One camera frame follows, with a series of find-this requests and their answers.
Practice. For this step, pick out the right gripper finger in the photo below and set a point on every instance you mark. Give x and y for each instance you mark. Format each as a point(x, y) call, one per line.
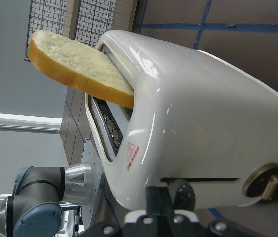
point(158, 201)

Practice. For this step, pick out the white toaster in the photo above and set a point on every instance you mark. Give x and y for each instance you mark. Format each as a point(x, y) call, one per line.
point(195, 117)

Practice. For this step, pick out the bread slice in toaster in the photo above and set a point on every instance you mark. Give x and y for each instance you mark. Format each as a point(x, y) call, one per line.
point(79, 66)

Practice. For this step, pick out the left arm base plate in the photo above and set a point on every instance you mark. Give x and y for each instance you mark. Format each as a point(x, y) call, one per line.
point(93, 179)

